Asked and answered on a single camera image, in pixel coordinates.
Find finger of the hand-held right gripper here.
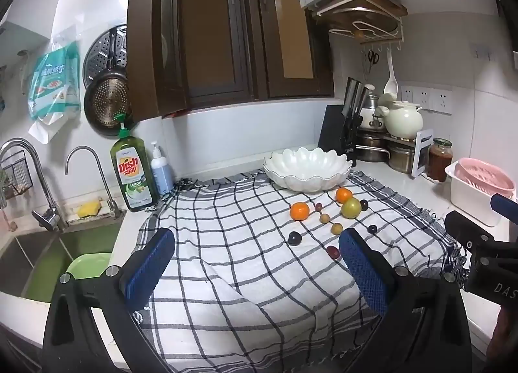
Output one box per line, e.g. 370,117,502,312
445,211,518,305
490,194,518,222

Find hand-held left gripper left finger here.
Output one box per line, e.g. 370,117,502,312
42,227,176,373

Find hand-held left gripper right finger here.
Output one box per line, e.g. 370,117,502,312
338,228,473,373

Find green round plum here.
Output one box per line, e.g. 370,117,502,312
341,197,363,219

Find white scalloped bowl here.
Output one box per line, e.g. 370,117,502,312
263,147,353,195

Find pink plastic colander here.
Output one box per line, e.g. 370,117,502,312
453,157,516,200

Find green plastic basin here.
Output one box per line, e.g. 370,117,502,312
65,252,114,280

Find red sauce glass jar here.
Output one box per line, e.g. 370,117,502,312
428,137,453,181

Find black white checkered cloth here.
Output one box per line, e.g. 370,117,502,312
93,169,472,373

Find white blue pump bottle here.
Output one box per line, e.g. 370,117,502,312
151,141,175,196

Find green dish soap bottle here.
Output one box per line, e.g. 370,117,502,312
111,113,159,213

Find steel kitchen sink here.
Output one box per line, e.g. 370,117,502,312
0,219,124,303

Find tall steel pot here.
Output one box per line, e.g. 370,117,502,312
388,142,417,173

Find wide steel pot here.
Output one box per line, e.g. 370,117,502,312
356,132,391,163

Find black knife block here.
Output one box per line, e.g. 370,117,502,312
318,105,359,167

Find cream ceramic pot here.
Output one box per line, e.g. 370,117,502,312
378,92,423,139

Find large chrome faucet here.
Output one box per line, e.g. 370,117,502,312
0,137,67,232

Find white enamel pot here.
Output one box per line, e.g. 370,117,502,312
360,84,385,131

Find dark frying pan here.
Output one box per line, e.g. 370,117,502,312
84,70,132,137

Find white ladle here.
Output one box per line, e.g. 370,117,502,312
384,47,401,94

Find bagged paper towel package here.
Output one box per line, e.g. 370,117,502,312
28,31,82,143

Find round metal steamer plate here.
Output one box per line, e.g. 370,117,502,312
83,24,130,86

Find brown wooden window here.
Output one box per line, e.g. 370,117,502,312
127,0,336,123

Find grey wall hook strip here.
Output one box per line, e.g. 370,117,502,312
471,43,494,61

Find black wire basket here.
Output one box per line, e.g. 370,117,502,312
0,150,35,200

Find black handled knife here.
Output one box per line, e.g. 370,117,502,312
350,80,362,127
343,77,355,123
356,86,369,133

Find white wire board rack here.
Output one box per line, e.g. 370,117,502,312
311,0,407,52

